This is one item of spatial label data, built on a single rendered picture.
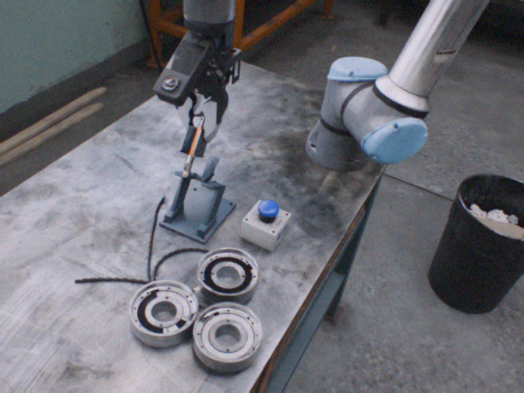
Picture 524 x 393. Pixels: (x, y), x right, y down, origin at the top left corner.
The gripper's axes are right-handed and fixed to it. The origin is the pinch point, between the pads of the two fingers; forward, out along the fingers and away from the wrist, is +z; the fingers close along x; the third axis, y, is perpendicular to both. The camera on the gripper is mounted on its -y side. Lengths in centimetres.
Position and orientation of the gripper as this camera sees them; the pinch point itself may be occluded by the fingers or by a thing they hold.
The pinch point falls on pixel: (197, 135)
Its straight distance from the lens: 89.7
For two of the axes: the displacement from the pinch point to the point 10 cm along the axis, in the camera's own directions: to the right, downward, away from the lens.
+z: -1.1, 7.5, 6.5
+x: -9.0, -3.6, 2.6
